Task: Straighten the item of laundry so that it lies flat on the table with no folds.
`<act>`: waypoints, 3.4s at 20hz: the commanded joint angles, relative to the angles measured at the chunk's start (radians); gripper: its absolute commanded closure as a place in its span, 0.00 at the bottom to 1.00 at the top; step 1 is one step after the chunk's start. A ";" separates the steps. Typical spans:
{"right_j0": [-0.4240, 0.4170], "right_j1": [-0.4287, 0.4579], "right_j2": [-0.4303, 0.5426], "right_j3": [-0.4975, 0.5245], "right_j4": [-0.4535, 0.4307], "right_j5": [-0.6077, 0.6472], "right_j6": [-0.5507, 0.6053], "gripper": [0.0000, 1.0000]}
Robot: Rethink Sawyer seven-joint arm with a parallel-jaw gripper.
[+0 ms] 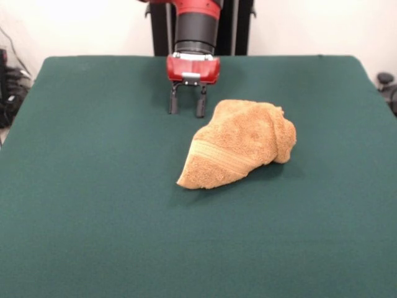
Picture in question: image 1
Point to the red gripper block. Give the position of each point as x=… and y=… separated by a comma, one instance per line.
x=192, y=69

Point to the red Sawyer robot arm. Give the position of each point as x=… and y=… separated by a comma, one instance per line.
x=195, y=28

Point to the tan terry towel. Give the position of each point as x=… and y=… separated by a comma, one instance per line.
x=235, y=139

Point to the dark green table cloth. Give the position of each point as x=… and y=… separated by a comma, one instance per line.
x=93, y=186

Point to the grey chair base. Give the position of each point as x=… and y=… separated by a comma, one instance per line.
x=384, y=79

